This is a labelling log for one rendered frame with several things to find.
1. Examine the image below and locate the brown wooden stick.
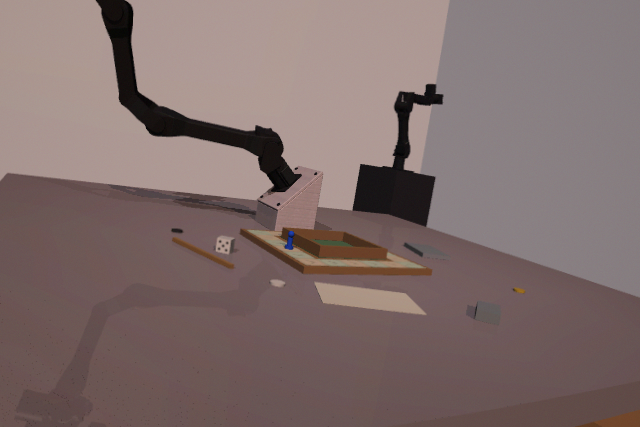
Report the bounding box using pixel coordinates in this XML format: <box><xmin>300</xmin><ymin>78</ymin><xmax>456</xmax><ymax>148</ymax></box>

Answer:
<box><xmin>172</xmin><ymin>237</ymin><xmax>234</xmax><ymax>269</ymax></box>

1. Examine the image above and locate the white die with black pips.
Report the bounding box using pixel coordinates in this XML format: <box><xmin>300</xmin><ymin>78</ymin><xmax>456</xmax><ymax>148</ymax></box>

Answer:
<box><xmin>216</xmin><ymin>236</ymin><xmax>235</xmax><ymax>255</ymax></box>

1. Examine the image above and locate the beige square ring with arrows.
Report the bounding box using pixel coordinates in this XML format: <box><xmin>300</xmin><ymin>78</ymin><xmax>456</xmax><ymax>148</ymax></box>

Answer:
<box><xmin>246</xmin><ymin>227</ymin><xmax>426</xmax><ymax>268</ymax></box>

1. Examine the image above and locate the dark blue game pawn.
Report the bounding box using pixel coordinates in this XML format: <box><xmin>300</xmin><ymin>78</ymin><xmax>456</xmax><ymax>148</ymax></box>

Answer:
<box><xmin>285</xmin><ymin>231</ymin><xmax>294</xmax><ymax>250</ymax></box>

